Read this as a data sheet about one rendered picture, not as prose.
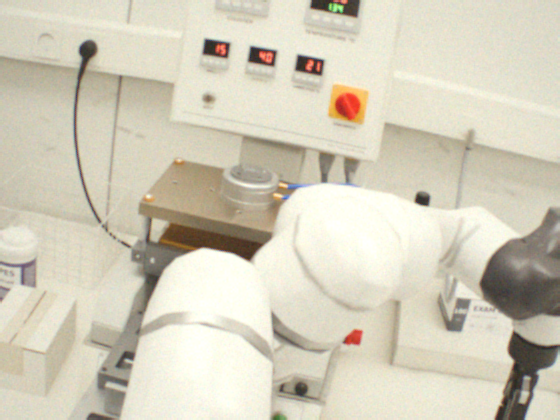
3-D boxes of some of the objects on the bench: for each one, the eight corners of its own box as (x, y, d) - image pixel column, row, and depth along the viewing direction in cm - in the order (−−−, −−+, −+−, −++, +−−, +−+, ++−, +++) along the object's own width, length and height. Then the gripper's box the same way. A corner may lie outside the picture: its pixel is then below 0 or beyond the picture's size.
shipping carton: (16, 324, 150) (16, 281, 146) (80, 342, 149) (81, 299, 145) (-29, 380, 133) (-30, 334, 129) (43, 399, 132) (43, 354, 128)
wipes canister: (4, 287, 160) (4, 218, 154) (44, 298, 159) (45, 228, 153) (-15, 309, 152) (-16, 237, 146) (27, 320, 151) (27, 248, 145)
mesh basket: (23, 217, 188) (25, 164, 183) (128, 243, 186) (132, 187, 181) (-21, 259, 168) (-21, 201, 163) (93, 290, 165) (96, 231, 160)
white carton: (436, 300, 174) (445, 268, 171) (535, 309, 176) (545, 279, 173) (446, 331, 163) (456, 298, 160) (551, 339, 165) (562, 308, 162)
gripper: (516, 294, 125) (476, 415, 134) (510, 365, 107) (464, 496, 116) (562, 305, 124) (519, 426, 133) (564, 378, 105) (516, 510, 114)
